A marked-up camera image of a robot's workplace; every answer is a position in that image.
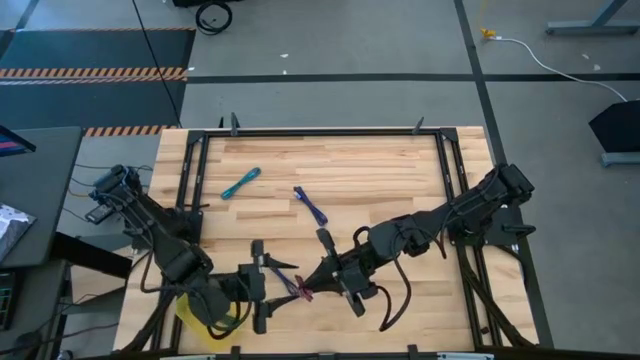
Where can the yellow plug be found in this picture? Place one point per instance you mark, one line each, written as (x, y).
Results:
(487, 34)

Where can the grey metal stand foot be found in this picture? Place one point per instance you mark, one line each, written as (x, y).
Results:
(590, 26)
(622, 159)

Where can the black metal table frame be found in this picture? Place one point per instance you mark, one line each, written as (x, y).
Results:
(320, 133)

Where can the printed paper sheet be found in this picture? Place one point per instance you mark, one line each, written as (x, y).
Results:
(12, 225)

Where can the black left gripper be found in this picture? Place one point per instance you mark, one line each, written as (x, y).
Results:
(257, 282)

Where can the black box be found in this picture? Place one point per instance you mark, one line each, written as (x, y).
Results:
(620, 127)

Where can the black table clamp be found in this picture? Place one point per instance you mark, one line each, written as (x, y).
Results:
(234, 125)
(418, 127)
(235, 352)
(413, 352)

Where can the grey desk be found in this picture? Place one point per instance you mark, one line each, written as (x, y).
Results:
(45, 175)

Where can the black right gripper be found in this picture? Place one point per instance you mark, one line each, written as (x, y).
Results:
(357, 275)

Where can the dark screen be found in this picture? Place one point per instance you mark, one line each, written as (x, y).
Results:
(12, 142)

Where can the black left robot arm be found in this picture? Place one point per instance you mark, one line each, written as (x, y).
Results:
(170, 245)

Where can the black keyboard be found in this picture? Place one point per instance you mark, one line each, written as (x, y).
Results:
(6, 300)

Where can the black hazard-striped floor mat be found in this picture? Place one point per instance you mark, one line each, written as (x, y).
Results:
(100, 105)

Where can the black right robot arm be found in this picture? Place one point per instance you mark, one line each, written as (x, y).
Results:
(450, 215)

